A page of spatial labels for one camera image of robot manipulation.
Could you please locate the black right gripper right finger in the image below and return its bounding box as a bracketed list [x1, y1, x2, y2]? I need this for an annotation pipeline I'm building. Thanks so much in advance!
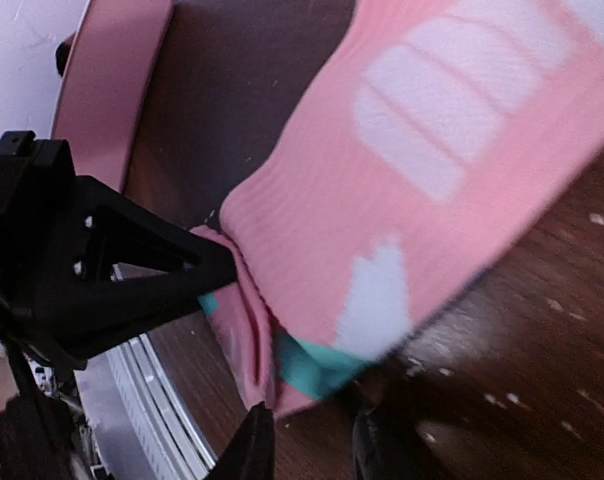
[352, 408, 416, 479]

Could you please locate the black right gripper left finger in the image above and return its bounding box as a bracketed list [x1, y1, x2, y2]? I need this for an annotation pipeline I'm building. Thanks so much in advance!
[205, 402, 275, 480]

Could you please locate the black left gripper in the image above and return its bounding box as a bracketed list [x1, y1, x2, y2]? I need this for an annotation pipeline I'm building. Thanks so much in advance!
[0, 131, 238, 370]

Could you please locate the pink sock with teal patches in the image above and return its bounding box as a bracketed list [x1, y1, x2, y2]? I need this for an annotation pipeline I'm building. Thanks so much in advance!
[197, 1, 604, 416]

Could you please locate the pink plastic organizer tray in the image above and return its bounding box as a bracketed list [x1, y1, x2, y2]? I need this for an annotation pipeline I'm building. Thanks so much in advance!
[51, 0, 174, 191]

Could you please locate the aluminium front rail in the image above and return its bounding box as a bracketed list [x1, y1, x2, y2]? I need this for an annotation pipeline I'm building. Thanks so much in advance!
[75, 334, 216, 479]

